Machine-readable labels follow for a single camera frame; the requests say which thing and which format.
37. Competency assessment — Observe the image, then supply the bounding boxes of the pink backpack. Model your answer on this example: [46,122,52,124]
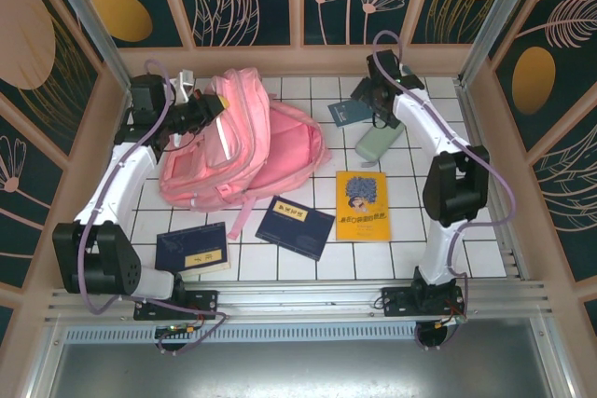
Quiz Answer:
[158,66,333,241]

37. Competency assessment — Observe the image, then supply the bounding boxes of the small teal notebook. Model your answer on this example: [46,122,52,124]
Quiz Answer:
[326,98,374,130]

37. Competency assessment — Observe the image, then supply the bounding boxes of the pale green pencil case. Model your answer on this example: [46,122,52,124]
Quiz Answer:
[354,125,405,170]

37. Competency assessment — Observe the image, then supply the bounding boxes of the yellow book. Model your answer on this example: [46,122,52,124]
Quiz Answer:
[334,170,392,242]

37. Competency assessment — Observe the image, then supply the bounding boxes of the navy book with gold title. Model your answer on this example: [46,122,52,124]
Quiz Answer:
[255,195,336,261]

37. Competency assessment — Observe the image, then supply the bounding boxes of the navy book with bird print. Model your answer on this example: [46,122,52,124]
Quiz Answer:
[155,221,231,277]

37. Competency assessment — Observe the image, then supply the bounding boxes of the large panel pale circle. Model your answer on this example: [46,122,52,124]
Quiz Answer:
[0,0,104,157]

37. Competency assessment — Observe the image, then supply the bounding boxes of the panel yellow oval pink fern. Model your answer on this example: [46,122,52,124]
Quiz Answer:
[492,0,597,153]

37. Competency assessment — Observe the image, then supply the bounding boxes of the panel single flower outline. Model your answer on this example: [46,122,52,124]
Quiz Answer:
[0,113,66,290]

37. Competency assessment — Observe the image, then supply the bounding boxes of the panel with large leaf outline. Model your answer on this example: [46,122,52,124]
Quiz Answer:
[531,116,597,283]

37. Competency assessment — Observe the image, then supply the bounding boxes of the grey metal sheet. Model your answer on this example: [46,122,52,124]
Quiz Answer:
[27,317,576,398]

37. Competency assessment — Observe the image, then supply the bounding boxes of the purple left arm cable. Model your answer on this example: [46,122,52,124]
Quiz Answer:
[76,58,230,357]

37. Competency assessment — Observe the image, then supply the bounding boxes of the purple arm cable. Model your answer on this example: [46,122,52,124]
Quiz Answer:
[76,58,230,357]
[371,29,518,352]

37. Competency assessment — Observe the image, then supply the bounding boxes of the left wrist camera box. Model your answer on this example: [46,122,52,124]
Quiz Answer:
[168,69,196,102]

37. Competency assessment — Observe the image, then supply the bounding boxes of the aluminium frame post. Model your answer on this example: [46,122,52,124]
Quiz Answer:
[36,0,136,94]
[455,0,548,88]

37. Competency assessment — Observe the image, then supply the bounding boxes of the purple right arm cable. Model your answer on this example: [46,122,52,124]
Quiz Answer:
[371,29,518,352]

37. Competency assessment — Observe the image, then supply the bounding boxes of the aluminium side rail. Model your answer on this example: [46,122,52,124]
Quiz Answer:
[454,78,533,282]

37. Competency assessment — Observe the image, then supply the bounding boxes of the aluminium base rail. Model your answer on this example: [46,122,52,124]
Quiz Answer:
[44,279,556,324]

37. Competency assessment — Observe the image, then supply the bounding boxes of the small adapter board with wires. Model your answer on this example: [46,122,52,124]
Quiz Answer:
[433,313,468,330]
[155,322,200,339]

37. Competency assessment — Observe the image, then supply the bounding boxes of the slotted grey cable duct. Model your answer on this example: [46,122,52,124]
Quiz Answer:
[62,325,421,344]

